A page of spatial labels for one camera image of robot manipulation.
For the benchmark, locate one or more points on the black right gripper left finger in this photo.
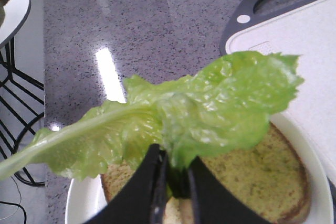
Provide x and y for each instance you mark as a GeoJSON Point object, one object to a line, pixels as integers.
{"type": "Point", "coordinates": [144, 197]}

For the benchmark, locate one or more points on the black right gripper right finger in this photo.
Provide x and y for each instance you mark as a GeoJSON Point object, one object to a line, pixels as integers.
{"type": "Point", "coordinates": [212, 202]}

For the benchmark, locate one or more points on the green lettuce leaf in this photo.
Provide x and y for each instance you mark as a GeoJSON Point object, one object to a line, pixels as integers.
{"type": "Point", "coordinates": [225, 106]}

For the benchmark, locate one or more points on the bottom toasted bread slice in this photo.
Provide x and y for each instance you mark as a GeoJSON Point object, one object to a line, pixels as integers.
{"type": "Point", "coordinates": [269, 178]}

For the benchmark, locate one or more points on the white round plate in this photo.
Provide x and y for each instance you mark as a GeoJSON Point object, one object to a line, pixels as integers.
{"type": "Point", "coordinates": [86, 198]}

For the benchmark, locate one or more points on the white cutting board grey rim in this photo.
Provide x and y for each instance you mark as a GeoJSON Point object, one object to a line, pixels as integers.
{"type": "Point", "coordinates": [305, 28]}

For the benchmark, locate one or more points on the white round side table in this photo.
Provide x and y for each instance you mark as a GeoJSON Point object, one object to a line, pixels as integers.
{"type": "Point", "coordinates": [16, 13]}

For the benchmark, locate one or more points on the black wire table frame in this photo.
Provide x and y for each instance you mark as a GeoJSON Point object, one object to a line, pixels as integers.
{"type": "Point", "coordinates": [21, 101]}

